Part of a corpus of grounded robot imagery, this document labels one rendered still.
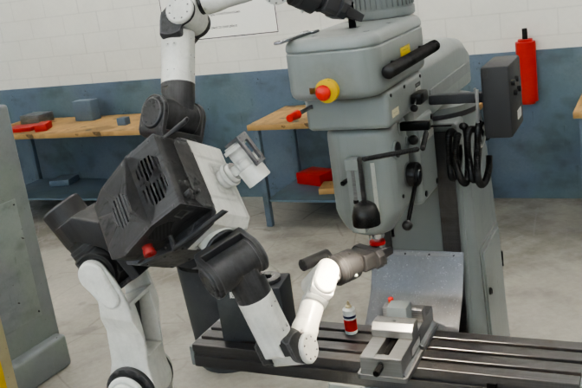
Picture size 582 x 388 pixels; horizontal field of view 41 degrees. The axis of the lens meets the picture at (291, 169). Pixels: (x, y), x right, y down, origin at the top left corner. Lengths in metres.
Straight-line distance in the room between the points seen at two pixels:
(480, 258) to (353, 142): 0.78
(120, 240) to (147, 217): 0.13
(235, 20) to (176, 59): 5.08
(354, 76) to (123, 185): 0.63
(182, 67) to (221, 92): 5.26
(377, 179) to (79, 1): 6.23
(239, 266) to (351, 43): 0.60
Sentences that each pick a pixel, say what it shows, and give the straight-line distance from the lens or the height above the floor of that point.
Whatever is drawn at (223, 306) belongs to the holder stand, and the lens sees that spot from 2.54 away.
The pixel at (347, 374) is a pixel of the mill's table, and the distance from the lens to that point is 2.40.
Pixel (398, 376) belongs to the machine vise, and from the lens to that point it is 2.24.
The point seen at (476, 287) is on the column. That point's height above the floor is 0.95.
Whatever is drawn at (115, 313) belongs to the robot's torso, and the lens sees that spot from 2.14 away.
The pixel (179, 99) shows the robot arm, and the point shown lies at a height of 1.78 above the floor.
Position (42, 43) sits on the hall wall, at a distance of 8.49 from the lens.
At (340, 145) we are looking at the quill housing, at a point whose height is 1.58.
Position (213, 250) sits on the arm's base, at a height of 1.45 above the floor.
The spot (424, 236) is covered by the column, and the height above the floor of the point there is 1.14.
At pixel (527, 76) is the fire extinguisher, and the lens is 6.23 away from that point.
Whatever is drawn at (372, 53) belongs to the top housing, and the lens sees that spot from 1.95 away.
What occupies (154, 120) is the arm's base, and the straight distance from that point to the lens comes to 2.00.
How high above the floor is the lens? 2.07
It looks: 15 degrees down
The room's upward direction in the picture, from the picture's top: 8 degrees counter-clockwise
